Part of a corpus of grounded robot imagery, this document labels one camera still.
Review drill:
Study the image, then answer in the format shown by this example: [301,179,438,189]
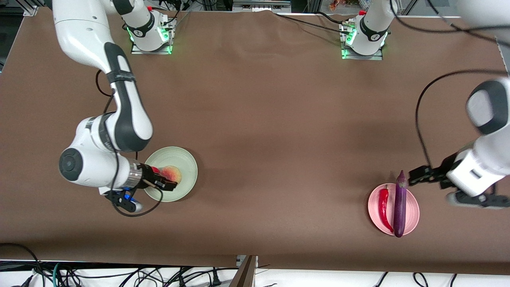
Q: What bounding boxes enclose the tangled black floor cables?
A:
[60,266,224,287]

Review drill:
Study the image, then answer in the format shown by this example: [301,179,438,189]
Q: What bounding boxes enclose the long purple eggplant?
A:
[393,170,408,238]

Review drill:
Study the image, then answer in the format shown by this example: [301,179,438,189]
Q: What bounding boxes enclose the short thin black cable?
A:
[317,11,346,24]

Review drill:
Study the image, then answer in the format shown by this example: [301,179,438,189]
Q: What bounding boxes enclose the red chili pepper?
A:
[379,184,394,233]

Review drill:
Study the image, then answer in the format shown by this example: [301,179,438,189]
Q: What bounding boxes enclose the aluminium profile beam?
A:
[229,255,258,287]

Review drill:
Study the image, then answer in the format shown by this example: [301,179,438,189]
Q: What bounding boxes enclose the grey metal box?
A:
[232,0,291,12]

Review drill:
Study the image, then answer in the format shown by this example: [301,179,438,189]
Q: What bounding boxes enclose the pale green round plate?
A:
[143,146,198,202]

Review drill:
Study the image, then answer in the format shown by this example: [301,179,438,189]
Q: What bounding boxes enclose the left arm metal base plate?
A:
[341,22,384,61]

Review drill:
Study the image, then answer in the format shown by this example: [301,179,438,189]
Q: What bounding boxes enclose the aluminium frame corner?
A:
[18,0,39,16]

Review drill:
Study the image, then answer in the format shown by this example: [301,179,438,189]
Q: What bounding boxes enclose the brown table cover sheet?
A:
[0,7,510,275]

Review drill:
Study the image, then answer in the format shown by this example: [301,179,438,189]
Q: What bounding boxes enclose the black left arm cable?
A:
[388,0,510,170]

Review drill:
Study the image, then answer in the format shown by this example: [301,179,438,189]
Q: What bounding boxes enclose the yellow pink peach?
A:
[161,165,182,185]

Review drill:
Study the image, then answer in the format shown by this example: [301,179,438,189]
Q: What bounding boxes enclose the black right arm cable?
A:
[95,70,164,218]

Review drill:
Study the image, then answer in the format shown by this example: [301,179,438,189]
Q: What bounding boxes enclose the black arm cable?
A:
[388,0,510,170]
[95,70,164,218]

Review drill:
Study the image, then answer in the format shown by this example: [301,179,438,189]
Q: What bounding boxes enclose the pink round plate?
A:
[367,183,420,236]

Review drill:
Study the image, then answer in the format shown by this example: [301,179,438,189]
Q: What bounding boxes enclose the looping black floor cable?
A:
[0,242,41,287]

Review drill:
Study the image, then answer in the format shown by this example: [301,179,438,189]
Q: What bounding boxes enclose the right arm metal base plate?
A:
[131,18,173,55]

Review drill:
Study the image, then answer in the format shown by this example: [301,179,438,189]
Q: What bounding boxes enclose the long thin black cable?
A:
[275,13,351,34]

